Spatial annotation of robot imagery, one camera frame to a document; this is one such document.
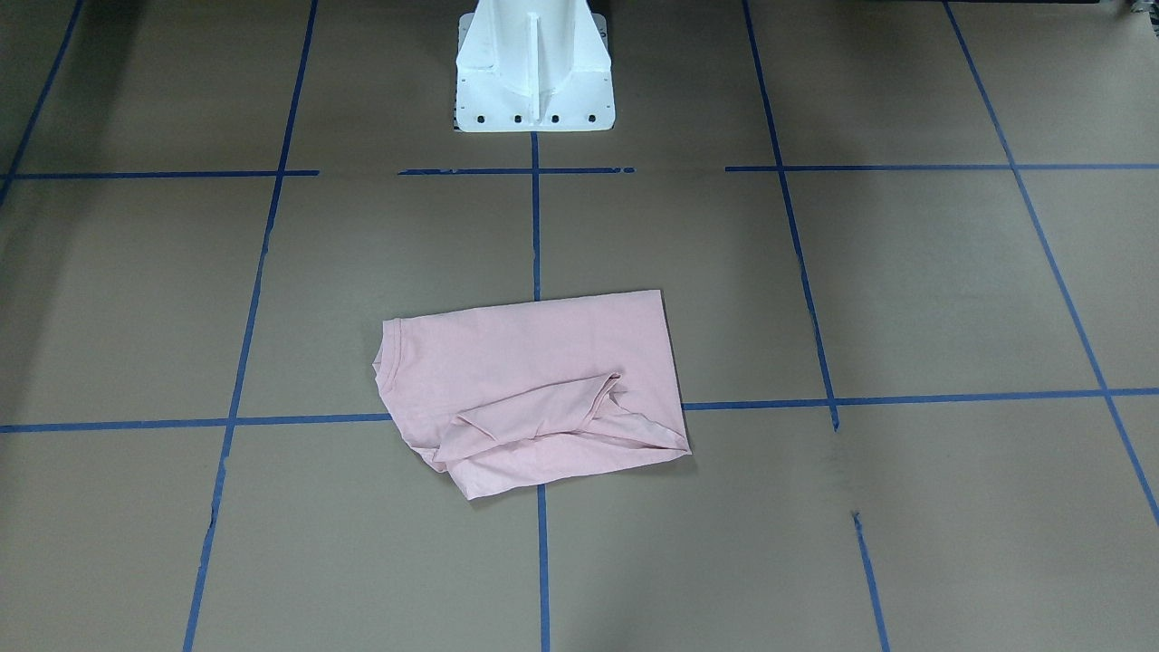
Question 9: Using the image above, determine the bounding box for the pink Snoopy t-shirt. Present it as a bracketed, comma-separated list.
[372, 290, 692, 500]

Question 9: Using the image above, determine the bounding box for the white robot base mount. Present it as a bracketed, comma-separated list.
[453, 1, 617, 133]

